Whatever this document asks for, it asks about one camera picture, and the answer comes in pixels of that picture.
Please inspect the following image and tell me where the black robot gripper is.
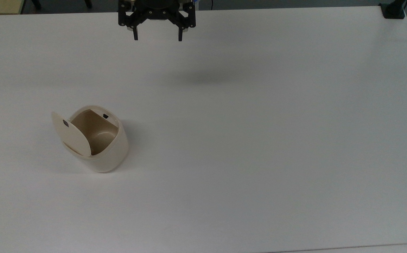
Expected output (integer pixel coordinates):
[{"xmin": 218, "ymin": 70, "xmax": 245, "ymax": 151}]
[{"xmin": 118, "ymin": 0, "xmax": 196, "ymax": 42}]

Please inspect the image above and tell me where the wooden stick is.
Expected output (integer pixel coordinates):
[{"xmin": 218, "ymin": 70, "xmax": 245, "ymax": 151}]
[{"xmin": 51, "ymin": 111, "xmax": 92, "ymax": 157}]

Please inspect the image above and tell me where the cream plastic trash bin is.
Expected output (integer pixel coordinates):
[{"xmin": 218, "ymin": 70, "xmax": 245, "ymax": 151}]
[{"xmin": 62, "ymin": 105, "xmax": 130, "ymax": 173}]

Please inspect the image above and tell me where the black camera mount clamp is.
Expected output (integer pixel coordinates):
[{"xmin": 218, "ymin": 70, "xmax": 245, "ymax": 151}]
[{"xmin": 379, "ymin": 0, "xmax": 407, "ymax": 19}]

